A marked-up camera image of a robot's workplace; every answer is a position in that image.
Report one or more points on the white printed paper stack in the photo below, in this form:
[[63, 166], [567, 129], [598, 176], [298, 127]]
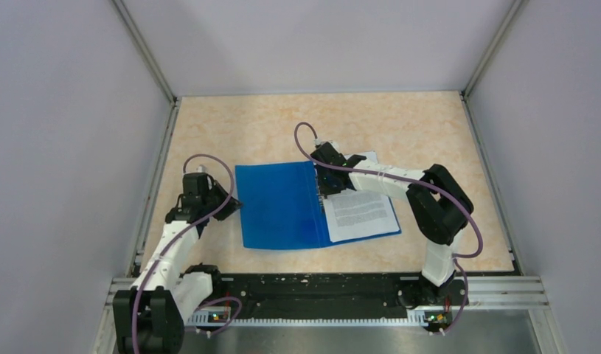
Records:
[[359, 215]]

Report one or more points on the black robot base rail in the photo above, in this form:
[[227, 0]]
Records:
[[326, 299]]

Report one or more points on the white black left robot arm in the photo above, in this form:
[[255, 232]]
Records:
[[151, 315]]

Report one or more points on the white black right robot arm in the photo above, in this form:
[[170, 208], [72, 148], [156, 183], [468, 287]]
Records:
[[439, 205]]

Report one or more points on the blue plastic file folder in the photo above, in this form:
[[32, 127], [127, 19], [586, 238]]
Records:
[[282, 207]]

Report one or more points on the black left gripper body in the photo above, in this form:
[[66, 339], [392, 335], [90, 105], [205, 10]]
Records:
[[206, 200]]

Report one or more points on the grey aluminium frame post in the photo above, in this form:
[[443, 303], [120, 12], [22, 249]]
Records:
[[494, 46]]

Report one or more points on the grey left frame post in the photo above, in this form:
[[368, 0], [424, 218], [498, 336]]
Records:
[[144, 51]]

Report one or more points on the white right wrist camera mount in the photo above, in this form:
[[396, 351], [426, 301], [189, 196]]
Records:
[[318, 143]]

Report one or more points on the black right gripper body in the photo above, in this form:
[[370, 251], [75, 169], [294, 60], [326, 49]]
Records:
[[327, 186]]

